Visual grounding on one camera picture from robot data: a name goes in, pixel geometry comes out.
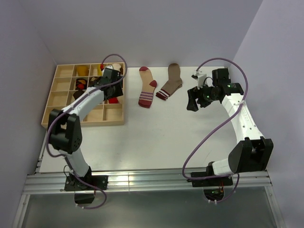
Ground red patterned sock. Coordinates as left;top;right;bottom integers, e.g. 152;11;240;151
108;97;119;104

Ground cream rolled sock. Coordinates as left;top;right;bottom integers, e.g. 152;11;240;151
112;63;124;75

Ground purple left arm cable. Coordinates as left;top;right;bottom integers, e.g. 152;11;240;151
46;54;129;210

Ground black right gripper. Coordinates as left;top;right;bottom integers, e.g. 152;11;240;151
186;81;219;112

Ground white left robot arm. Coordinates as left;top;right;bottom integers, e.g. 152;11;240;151
45;64;124;190

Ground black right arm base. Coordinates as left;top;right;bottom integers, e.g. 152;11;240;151
187;171;232;201

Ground wooden compartment tray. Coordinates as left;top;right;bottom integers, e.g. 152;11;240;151
40;62;125;129

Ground yellow rolled sock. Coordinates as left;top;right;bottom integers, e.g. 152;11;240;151
97;67;103;76

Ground argyle brown rolled sock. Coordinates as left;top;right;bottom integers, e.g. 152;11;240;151
88;76;99;87

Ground argyle red rolled sock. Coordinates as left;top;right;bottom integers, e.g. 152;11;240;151
75;78;87;90

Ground tan brown sock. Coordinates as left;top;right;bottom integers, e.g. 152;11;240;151
156;63;182;101

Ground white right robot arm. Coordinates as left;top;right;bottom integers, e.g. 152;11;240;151
187;68;274;185

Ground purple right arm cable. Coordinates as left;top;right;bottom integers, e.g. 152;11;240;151
182;57;249;205

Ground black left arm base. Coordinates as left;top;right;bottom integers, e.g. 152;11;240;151
64;174;108;206

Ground dark brown striped sock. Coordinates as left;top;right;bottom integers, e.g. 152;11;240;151
73;90;85;100

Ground orange rolled sock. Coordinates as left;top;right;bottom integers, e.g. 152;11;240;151
76;65;89;76

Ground aluminium frame rail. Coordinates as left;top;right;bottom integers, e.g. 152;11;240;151
22;169;272;195

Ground beige maroon striped sock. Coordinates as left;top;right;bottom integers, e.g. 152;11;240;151
138;66;157;108

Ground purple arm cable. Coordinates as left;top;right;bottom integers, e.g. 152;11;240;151
46;54;129;210
182;57;249;205

